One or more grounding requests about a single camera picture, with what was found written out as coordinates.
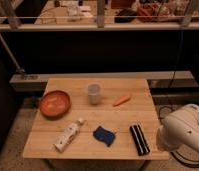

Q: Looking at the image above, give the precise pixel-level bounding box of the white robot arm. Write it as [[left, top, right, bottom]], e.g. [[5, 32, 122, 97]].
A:
[[157, 104, 199, 153]]

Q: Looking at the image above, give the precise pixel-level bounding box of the orange carrot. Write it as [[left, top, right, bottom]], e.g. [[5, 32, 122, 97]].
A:
[[113, 95, 131, 107]]

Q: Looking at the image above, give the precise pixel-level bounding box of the diagonal metal strut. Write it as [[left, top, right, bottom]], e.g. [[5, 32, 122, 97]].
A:
[[0, 33, 25, 77]]

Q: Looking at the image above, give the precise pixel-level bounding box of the upper metal frame shelf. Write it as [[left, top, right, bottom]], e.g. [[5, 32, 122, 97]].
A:
[[0, 0, 199, 32]]

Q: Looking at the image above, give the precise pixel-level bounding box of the white tube bottle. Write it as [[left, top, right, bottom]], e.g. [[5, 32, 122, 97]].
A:
[[53, 118, 84, 152]]

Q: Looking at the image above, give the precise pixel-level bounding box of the black object on shelf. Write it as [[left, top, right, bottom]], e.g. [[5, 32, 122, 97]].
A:
[[114, 9, 137, 23]]

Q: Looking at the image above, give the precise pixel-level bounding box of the grey metal rail beam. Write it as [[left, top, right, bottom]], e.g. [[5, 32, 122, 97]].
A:
[[10, 71, 197, 92]]

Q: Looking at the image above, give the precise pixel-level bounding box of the orange bowl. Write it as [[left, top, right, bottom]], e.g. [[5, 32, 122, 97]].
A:
[[39, 90, 71, 118]]

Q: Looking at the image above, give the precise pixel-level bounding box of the red basket on shelf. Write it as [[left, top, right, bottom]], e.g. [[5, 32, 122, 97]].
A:
[[137, 3, 167, 22]]

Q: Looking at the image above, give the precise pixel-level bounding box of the black white striped eraser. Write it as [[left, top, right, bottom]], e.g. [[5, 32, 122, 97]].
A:
[[129, 124, 150, 156]]

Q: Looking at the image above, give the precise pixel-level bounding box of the black floor cable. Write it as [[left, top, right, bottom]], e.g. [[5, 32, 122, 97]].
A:
[[158, 105, 199, 169]]

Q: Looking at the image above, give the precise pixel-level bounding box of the blue crumpled cloth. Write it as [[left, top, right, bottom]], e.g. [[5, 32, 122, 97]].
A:
[[93, 126, 116, 146]]

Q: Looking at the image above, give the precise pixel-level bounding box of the clear plastic cup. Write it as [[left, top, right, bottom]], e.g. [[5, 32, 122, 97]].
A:
[[87, 83, 101, 105]]

